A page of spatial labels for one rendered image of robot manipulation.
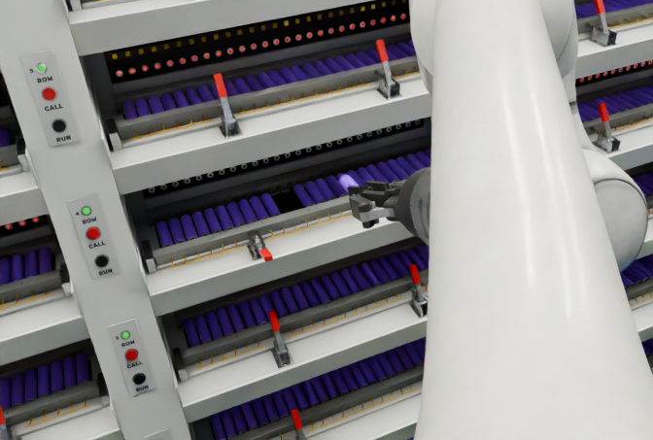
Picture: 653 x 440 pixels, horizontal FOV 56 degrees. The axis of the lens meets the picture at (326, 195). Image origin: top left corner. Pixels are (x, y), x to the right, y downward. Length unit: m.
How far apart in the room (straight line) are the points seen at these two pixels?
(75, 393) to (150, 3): 0.62
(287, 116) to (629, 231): 0.63
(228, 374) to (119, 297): 0.24
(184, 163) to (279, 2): 0.27
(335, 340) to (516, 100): 0.89
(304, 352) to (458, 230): 0.90
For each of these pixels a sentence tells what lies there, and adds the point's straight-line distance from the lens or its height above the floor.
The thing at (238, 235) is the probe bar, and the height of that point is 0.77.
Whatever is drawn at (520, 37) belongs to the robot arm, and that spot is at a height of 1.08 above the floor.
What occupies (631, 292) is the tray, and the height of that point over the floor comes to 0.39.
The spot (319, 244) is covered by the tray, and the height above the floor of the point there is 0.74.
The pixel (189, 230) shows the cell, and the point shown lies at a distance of 1.03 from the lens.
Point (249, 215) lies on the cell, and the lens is 1.04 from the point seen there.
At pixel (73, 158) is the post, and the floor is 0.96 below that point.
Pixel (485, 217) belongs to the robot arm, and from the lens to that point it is 0.19.
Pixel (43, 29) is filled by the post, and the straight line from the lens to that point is 0.89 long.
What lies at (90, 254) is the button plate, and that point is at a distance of 0.93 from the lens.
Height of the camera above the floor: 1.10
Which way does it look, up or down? 17 degrees down
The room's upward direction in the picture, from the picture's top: 11 degrees counter-clockwise
